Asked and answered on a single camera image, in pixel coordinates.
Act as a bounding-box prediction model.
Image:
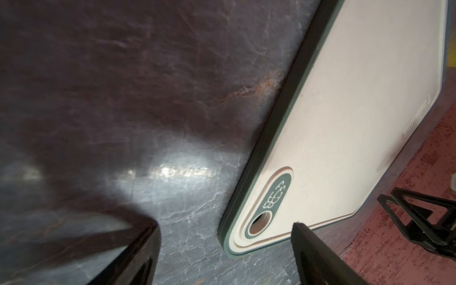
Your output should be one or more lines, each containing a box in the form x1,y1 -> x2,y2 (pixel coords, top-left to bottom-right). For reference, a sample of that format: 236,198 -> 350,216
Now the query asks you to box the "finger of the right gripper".
377,188 -> 456,260

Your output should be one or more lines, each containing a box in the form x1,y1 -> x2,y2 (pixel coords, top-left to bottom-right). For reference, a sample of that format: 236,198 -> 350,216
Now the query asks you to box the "beige cutting board green rim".
217,1 -> 451,258

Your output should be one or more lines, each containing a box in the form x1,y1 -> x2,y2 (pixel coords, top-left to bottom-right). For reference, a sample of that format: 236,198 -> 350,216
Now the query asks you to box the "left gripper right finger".
291,223 -> 367,285

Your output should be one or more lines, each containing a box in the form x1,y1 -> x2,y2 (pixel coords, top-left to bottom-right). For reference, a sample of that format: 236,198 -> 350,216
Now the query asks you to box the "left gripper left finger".
89,222 -> 162,285

